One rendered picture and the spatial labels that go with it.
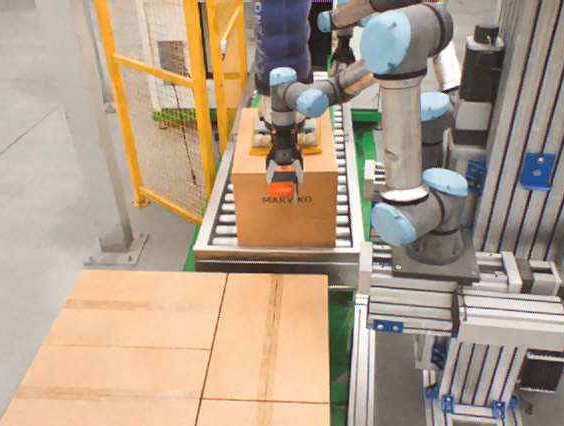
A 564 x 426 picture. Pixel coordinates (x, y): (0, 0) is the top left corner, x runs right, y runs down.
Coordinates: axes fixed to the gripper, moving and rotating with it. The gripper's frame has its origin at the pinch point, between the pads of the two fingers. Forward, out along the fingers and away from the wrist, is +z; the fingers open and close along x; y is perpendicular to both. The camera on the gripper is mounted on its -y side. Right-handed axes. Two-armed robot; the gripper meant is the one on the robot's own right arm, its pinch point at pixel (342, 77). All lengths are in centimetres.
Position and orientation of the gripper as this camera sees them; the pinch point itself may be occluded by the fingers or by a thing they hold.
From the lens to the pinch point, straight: 253.4
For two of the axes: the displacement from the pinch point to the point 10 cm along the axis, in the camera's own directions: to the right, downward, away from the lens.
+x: 10.0, -0.2, -0.2
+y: 0.0, 5.7, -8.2
